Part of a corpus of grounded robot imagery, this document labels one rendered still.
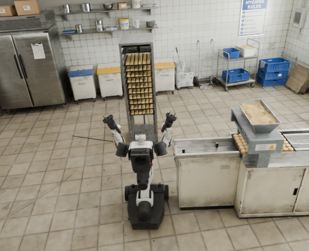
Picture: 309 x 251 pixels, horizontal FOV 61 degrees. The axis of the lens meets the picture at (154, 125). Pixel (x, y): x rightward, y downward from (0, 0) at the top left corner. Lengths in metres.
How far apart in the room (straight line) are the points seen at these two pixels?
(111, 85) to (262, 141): 4.30
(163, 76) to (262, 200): 3.95
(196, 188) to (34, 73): 4.32
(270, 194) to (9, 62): 5.34
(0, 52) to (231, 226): 5.26
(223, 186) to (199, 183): 0.29
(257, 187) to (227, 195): 0.43
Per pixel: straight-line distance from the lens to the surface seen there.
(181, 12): 6.77
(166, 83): 6.42
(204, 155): 2.96
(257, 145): 2.78
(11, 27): 6.13
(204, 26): 6.97
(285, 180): 3.22
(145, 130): 4.83
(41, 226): 3.75
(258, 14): 7.44
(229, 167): 3.11
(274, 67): 7.19
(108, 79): 6.27
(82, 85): 6.38
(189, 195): 3.32
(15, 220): 3.99
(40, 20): 5.95
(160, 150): 2.86
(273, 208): 3.49
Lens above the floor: 2.65
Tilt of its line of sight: 30 degrees down
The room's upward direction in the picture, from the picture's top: 3 degrees counter-clockwise
